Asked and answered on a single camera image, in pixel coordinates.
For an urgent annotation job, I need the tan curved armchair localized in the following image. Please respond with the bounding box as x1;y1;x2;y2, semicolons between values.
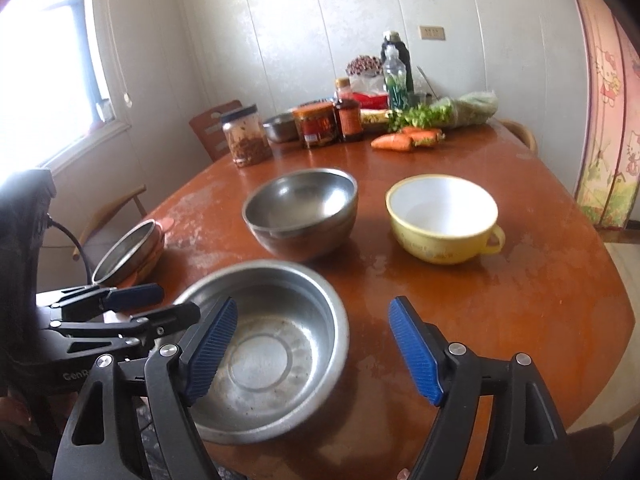
492;117;538;153
37;185;148;261
611;394;640;431

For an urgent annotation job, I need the clear plastic bottle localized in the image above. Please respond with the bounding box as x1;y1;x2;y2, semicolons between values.
382;44;408;111

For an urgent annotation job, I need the metal pan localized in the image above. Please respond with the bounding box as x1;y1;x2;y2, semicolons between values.
91;220;158;286

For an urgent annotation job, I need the wooden slat-back chair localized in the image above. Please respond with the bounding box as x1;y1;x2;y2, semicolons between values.
189;100;244;163

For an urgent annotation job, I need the cartoon printed sliding door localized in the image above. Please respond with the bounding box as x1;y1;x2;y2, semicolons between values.
565;0;640;231

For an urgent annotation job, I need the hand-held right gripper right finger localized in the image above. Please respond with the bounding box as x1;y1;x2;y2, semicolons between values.
388;296;571;480

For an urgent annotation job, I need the bag of leafy greens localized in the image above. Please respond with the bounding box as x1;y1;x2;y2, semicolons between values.
387;90;500;131

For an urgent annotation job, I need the dark sauce bottle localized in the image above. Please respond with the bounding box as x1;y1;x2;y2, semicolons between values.
334;78;365;143

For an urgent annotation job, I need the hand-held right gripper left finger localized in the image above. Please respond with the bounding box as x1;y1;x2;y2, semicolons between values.
52;296;239;480

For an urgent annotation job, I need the wide steel bowl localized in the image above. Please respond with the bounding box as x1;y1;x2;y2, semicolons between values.
172;260;350;445

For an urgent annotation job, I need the window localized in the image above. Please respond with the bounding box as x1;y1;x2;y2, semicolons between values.
0;0;131;181

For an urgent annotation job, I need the black-lidded clear jar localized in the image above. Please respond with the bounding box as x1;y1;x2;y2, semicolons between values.
221;105;273;167

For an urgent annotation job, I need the carrot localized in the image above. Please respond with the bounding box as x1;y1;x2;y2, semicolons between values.
370;133;415;153
400;126;446;148

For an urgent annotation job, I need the small steel bowl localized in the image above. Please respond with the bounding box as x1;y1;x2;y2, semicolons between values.
262;112;301;144

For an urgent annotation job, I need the thick black cable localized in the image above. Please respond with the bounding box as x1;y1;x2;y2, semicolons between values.
46;215;96;286

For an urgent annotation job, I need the red tissue packet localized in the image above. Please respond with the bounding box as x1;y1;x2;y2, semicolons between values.
350;74;390;106

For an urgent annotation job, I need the red-lidded jar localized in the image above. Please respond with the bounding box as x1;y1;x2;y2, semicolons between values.
293;102;339;150

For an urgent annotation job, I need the blind cord pull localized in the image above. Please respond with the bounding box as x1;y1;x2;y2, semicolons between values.
117;35;133;107

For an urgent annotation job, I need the deep steel bowl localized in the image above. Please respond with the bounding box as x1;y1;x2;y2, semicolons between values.
242;168;359;241
250;220;358;263

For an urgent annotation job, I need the yellow bowl with handle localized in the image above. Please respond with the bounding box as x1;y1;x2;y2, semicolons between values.
385;174;507;266

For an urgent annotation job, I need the black thermos flask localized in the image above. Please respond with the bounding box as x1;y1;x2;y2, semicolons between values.
382;31;415;93

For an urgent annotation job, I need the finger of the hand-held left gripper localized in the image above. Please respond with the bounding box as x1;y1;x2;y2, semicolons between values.
47;302;202;348
49;282;166;320

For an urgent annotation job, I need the dried flower decoration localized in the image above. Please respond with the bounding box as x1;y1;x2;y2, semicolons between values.
346;55;382;77

